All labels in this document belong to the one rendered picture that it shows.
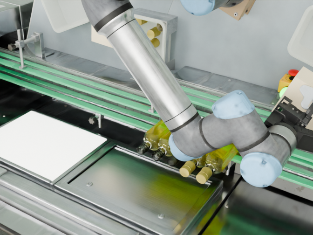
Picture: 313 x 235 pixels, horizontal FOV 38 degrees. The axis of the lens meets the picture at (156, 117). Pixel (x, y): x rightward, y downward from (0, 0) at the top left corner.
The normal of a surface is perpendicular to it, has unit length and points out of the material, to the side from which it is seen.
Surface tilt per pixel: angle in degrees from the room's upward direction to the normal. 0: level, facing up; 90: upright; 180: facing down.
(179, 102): 65
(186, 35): 0
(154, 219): 90
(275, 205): 89
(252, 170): 0
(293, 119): 0
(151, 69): 45
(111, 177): 90
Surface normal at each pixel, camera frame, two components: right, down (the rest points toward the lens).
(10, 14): 0.86, 0.29
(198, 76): 0.04, -0.86
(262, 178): -0.52, 0.40
